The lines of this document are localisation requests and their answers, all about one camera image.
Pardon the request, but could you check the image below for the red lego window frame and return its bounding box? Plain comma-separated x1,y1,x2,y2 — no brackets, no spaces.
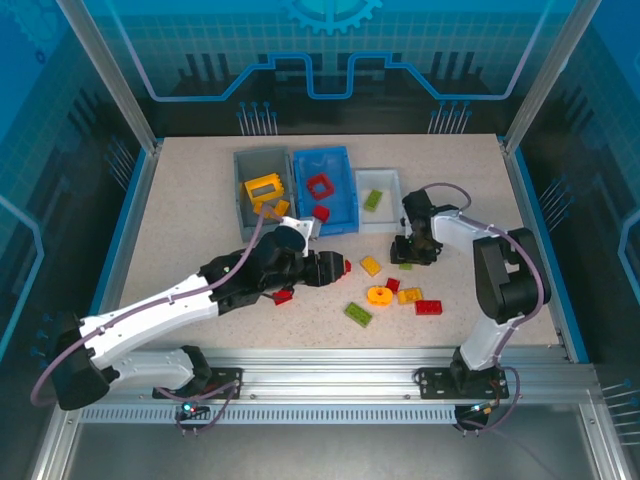
305,172,335,202

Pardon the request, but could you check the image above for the yellow lego window frame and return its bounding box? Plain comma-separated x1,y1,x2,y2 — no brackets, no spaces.
243,173,287,205

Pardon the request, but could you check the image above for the white plastic bin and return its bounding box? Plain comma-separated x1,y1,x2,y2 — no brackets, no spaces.
353,168,406,236

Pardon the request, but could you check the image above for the blue plastic bin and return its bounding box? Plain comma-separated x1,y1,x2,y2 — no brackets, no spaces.
292,145,361,237

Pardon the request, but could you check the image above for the aluminium front beam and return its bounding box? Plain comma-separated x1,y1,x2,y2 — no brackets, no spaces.
119,346,599,404

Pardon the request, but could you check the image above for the grey plastic bin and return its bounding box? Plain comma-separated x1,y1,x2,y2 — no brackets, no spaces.
233,146,296,244

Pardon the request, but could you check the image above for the small lit circuit board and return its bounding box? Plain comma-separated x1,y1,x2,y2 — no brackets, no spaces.
180,397,209,420
457,402,501,421

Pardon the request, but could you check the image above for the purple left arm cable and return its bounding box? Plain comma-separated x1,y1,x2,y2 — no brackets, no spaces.
29,202,289,409

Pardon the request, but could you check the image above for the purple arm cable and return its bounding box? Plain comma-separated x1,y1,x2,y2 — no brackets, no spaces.
422,182,546,366
29,202,289,409

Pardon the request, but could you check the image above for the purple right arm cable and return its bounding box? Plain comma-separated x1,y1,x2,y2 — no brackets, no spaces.
422,182,546,366

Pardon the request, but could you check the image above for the aluminium table side rail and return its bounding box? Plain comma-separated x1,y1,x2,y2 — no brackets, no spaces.
92,139,164,321
499,137,591,364

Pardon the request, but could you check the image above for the slotted grey cable duct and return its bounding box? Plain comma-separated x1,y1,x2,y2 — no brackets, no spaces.
79,403,461,426

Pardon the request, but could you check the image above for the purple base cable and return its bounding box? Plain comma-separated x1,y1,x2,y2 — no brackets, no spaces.
459,364,569,480
162,368,246,436

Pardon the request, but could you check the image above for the aluminium frame post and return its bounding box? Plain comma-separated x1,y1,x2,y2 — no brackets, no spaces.
502,0,604,154
54,0,164,154

